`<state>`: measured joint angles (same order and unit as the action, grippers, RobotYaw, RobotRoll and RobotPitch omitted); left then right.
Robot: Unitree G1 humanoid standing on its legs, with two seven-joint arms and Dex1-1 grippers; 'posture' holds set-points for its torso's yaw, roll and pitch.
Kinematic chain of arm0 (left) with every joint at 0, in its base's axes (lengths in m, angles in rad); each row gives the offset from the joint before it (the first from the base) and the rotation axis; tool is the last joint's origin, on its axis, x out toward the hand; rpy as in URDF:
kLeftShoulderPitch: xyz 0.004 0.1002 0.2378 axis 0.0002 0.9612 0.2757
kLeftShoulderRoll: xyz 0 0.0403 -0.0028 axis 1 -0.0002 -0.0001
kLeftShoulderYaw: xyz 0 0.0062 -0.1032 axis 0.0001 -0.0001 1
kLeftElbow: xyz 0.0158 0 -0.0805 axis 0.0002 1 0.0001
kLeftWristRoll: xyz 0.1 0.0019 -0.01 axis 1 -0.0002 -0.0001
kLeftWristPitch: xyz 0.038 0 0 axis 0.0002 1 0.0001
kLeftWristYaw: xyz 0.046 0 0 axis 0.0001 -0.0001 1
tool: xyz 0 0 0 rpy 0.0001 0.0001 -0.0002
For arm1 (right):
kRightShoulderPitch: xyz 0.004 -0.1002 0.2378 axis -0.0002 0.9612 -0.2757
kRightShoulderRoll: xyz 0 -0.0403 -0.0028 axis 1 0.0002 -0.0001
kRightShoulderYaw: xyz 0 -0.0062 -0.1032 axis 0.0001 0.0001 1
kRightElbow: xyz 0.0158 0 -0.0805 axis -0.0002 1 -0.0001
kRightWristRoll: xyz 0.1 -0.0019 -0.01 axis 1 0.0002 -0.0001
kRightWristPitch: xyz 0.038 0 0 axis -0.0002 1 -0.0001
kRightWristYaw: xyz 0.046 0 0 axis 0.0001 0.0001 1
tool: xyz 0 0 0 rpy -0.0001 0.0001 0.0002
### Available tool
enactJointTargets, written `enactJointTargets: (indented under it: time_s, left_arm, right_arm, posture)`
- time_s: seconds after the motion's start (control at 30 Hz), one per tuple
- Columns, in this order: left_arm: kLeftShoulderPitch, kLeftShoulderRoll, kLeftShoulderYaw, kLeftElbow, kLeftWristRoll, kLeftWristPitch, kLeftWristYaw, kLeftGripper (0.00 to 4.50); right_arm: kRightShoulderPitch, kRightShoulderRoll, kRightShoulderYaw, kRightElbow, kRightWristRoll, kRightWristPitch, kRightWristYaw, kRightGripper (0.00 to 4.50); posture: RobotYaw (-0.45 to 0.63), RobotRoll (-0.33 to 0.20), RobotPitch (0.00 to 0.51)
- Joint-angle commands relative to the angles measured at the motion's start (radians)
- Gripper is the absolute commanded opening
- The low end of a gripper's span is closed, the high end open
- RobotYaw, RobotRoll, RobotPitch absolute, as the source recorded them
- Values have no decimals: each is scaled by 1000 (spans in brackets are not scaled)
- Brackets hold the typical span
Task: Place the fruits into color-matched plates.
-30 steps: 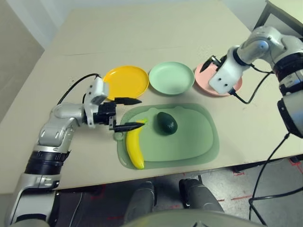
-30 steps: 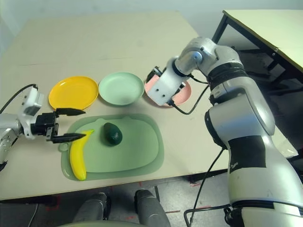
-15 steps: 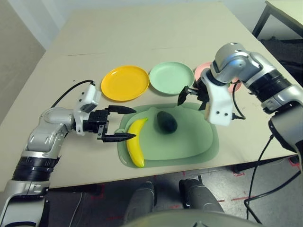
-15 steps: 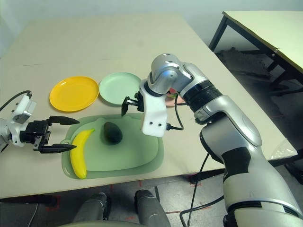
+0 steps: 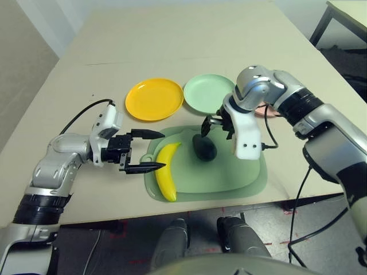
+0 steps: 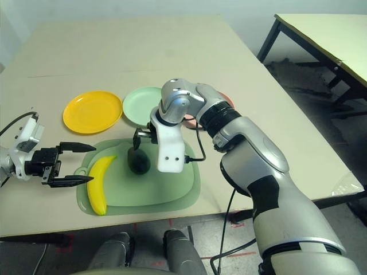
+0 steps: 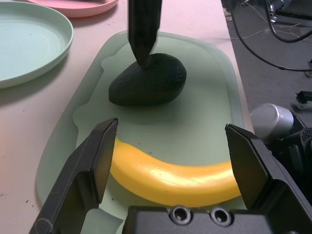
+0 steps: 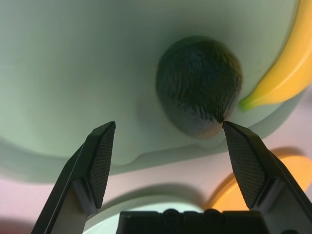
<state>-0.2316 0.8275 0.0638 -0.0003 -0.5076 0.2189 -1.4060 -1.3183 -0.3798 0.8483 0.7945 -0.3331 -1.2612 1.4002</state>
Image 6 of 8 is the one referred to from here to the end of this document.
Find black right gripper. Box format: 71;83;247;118
133;123;158;152

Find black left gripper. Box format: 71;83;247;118
25;142;97;188

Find dark green toy avocado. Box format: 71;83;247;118
127;148;151;175

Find yellow toy banana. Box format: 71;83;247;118
87;155;118;216

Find mint green plate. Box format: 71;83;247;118
122;87;164;129

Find green silicone cutting board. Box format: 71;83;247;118
73;138;201;216

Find yellow plastic plate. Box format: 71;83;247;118
63;90;123;135

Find pink plate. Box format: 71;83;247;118
182;91;235;131

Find black metal table leg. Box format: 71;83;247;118
229;191;367;224
0;233;72;250

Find grey left robot leg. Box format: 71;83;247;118
91;231;135;270

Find grey robot leg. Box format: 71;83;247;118
163;229;207;275
91;231;135;270

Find grey robot torso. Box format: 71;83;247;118
71;266;173;275

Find grey right robot leg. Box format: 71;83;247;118
163;229;207;275

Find clear plastic sheet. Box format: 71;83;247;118
332;173;362;197

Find beige side table black legs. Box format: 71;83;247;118
257;13;367;115

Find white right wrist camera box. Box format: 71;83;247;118
149;110;185;174

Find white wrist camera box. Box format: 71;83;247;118
7;114;46;181
149;110;185;174

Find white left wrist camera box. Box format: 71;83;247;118
7;114;46;181

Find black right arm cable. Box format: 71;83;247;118
183;125;259;275

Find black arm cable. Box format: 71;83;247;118
0;111;40;135
183;125;259;275

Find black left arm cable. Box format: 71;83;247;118
0;111;40;135

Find white floor cable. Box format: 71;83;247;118
33;243;49;275

